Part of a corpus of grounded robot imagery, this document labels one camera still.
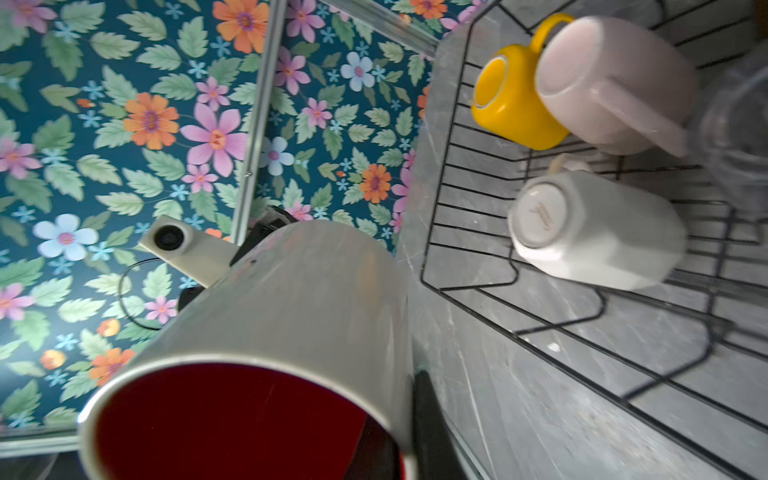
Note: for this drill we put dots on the white mug red inside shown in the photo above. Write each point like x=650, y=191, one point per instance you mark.
x=296, y=364

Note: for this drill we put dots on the black wire dish rack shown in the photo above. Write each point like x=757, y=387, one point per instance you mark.
x=546, y=378

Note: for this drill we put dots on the yellow mug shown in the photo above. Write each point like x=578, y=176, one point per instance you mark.
x=505, y=101

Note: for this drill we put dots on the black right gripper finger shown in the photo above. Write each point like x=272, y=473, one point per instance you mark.
x=436, y=456

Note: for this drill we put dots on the clear glass cup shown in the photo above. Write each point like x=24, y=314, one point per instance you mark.
x=729, y=133

